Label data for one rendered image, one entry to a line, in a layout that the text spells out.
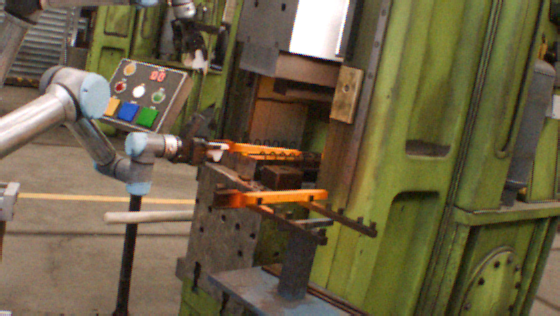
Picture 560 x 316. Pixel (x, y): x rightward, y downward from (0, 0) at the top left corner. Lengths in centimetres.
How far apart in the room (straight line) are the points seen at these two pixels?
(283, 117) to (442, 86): 68
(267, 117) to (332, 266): 69
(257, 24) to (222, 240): 76
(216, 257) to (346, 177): 55
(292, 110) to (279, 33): 51
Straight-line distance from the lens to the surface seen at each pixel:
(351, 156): 187
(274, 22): 199
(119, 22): 673
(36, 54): 971
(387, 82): 180
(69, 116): 152
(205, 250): 214
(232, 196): 156
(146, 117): 231
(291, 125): 240
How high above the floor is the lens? 138
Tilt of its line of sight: 11 degrees down
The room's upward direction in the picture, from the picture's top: 12 degrees clockwise
